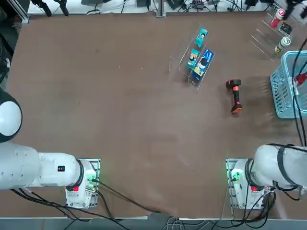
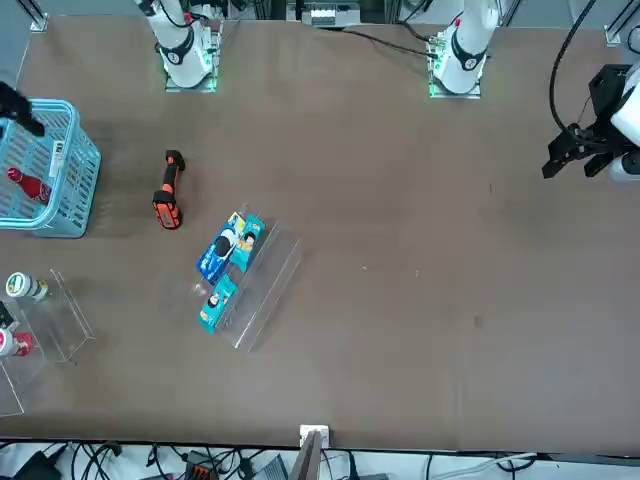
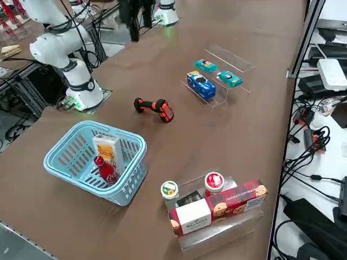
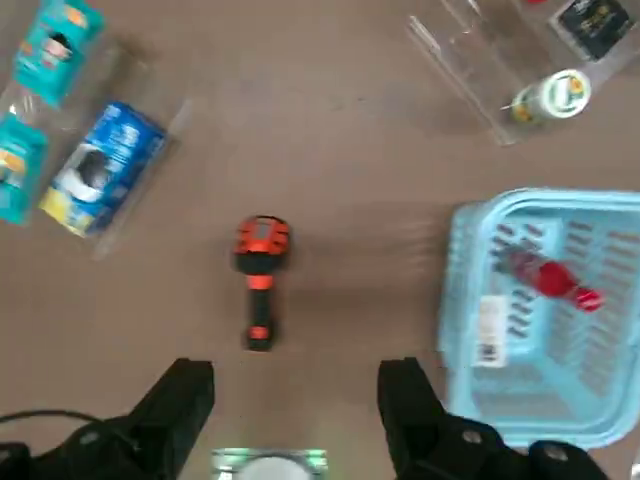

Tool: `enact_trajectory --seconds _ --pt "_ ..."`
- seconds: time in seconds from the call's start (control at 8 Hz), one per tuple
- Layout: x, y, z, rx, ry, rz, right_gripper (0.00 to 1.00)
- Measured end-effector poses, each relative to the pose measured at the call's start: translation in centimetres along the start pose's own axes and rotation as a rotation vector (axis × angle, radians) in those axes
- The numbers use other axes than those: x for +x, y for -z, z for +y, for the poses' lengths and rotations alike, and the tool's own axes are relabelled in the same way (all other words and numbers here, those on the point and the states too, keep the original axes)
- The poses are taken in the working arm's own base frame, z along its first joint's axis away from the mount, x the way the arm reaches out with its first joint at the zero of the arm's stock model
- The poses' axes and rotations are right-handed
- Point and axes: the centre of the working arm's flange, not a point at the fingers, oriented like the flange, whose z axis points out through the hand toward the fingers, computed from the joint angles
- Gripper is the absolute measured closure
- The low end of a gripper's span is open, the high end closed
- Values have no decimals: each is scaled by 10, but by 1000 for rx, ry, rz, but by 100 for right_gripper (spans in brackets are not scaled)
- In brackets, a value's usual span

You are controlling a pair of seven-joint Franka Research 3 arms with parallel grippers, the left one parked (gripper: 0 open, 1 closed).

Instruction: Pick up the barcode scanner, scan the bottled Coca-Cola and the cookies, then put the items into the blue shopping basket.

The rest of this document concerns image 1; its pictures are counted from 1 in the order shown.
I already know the orange black barcode scanner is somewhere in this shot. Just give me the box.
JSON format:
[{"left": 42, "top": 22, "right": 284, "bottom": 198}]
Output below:
[{"left": 225, "top": 79, "right": 243, "bottom": 115}]

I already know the black cable across table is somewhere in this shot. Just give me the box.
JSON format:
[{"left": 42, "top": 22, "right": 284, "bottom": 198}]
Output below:
[{"left": 95, "top": 181, "right": 161, "bottom": 214}]

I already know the blue Oreo box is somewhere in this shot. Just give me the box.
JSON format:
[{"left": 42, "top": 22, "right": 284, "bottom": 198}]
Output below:
[{"left": 191, "top": 49, "right": 215, "bottom": 82}]

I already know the aluminium camera post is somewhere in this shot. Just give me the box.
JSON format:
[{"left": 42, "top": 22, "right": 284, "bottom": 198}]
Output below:
[{"left": 155, "top": 0, "right": 166, "bottom": 18}]

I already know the small black box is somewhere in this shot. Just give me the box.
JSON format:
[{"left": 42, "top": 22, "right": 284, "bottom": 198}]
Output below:
[{"left": 279, "top": 22, "right": 293, "bottom": 35}]

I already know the clear acrylic tiered shelf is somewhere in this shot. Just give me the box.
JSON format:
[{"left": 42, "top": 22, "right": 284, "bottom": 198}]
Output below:
[
  {"left": 249, "top": 11, "right": 307, "bottom": 63},
  {"left": 169, "top": 23, "right": 216, "bottom": 93}
]

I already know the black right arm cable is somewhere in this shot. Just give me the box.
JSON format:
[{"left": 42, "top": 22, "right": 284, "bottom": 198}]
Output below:
[{"left": 291, "top": 37, "right": 307, "bottom": 147}]

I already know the light blue shopping basket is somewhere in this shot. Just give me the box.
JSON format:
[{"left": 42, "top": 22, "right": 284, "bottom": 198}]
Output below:
[{"left": 270, "top": 50, "right": 307, "bottom": 119}]

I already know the red-lidded white cup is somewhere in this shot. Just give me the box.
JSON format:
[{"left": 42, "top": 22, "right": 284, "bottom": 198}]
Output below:
[{"left": 270, "top": 9, "right": 286, "bottom": 28}]

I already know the teal snack packet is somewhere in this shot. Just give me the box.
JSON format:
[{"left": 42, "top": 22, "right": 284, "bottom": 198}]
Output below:
[
  {"left": 186, "top": 48, "right": 201, "bottom": 70},
  {"left": 193, "top": 27, "right": 209, "bottom": 48}
]

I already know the black tripod leg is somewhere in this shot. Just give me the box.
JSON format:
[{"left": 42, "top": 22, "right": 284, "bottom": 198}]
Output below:
[
  {"left": 30, "top": 0, "right": 52, "bottom": 17},
  {"left": 54, "top": 0, "right": 70, "bottom": 16}
]

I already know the aluminium frame profile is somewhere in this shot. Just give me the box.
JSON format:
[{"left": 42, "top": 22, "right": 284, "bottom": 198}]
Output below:
[{"left": 7, "top": 0, "right": 30, "bottom": 24}]

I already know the black cable bundle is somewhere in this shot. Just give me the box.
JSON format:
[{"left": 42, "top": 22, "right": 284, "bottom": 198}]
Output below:
[{"left": 9, "top": 188, "right": 128, "bottom": 230}]

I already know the green-lidded white cup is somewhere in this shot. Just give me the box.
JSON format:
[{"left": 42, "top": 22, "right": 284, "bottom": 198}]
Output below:
[{"left": 274, "top": 36, "right": 292, "bottom": 54}]

